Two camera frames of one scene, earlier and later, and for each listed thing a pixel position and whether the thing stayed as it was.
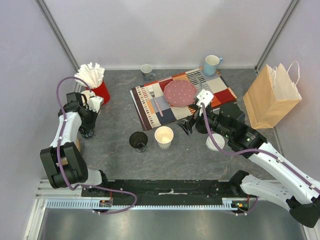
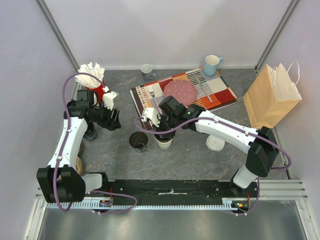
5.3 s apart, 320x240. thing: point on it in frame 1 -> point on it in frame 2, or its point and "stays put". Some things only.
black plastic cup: (138, 140) stays put
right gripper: (194, 119) -> (164, 128)
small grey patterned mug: (146, 69) stays put
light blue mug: (211, 64) stays put
